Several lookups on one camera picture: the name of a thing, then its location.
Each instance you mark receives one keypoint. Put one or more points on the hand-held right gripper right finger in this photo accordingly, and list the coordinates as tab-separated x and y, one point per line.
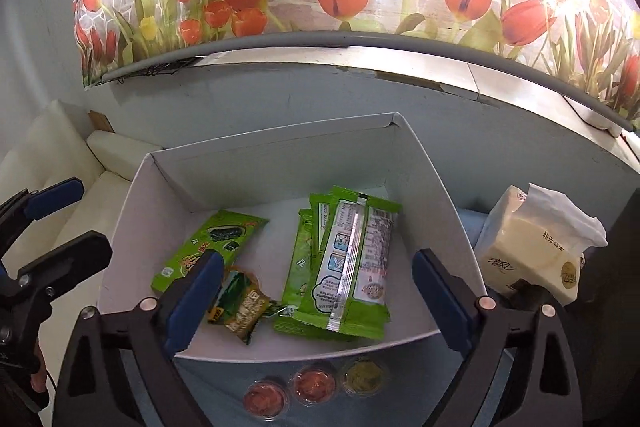
440	302

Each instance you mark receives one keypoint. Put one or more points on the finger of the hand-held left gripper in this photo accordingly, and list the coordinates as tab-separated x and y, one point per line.
55	197
80	254

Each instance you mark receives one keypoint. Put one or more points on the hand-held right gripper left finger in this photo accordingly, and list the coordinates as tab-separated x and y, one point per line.
192	302

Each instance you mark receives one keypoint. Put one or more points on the yellow green snack packet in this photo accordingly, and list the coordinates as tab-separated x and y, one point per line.
240	307

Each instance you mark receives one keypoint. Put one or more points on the green seaweed picture snack packet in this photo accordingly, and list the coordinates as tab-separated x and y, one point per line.
220	232

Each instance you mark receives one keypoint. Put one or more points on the white cardboard box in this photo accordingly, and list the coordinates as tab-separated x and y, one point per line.
280	167

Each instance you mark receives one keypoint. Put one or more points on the person's left hand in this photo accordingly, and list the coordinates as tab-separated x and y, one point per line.
37	377

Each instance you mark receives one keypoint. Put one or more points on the white leather sofa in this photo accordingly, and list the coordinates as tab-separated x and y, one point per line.
115	152

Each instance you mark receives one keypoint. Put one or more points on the brown cardboard piece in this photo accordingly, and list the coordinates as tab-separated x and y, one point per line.
101	122

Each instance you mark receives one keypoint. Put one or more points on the cream tissue pack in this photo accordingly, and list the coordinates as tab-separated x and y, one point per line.
530	247

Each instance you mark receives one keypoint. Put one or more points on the yellow-green jelly cup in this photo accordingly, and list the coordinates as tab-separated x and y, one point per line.
361	376

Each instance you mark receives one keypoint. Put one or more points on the red jelly cup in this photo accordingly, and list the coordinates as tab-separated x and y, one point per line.
265	399
314	384

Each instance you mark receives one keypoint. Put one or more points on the metal window sill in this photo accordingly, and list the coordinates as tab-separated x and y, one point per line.
400	67

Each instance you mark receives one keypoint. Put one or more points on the small white plastic object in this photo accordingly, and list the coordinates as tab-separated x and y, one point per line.
595	119

